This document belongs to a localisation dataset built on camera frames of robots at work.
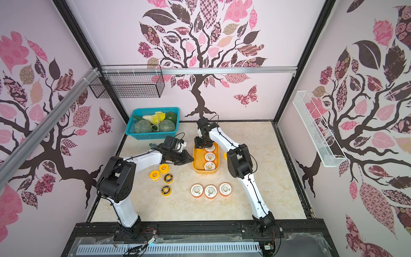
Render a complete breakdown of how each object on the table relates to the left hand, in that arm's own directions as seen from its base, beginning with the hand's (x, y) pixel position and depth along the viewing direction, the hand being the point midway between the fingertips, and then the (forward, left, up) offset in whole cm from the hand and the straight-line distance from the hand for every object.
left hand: (192, 161), depth 92 cm
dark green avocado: (+35, +16, +5) cm, 39 cm away
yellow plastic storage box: (+4, -4, -4) cm, 7 cm away
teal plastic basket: (+40, +43, +2) cm, 59 cm away
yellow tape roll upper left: (-2, +17, -4) cm, 18 cm away
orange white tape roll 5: (-16, -11, -4) cm, 20 cm away
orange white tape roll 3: (-1, -11, -4) cm, 11 cm away
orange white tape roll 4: (-16, -3, -5) cm, 17 cm away
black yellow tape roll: (-8, +14, -5) cm, 17 cm away
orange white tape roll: (+10, -11, -2) cm, 16 cm away
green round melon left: (+22, +33, +7) cm, 40 cm away
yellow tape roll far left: (-6, +22, -4) cm, 23 cm away
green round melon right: (+25, +18, +6) cm, 31 cm away
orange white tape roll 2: (+6, -11, -3) cm, 13 cm away
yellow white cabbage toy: (+37, +27, +2) cm, 46 cm away
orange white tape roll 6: (-15, -19, -5) cm, 25 cm away
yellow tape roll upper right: (+6, -21, -3) cm, 22 cm away
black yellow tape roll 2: (-15, +14, -5) cm, 21 cm away
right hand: (+12, -4, -1) cm, 12 cm away
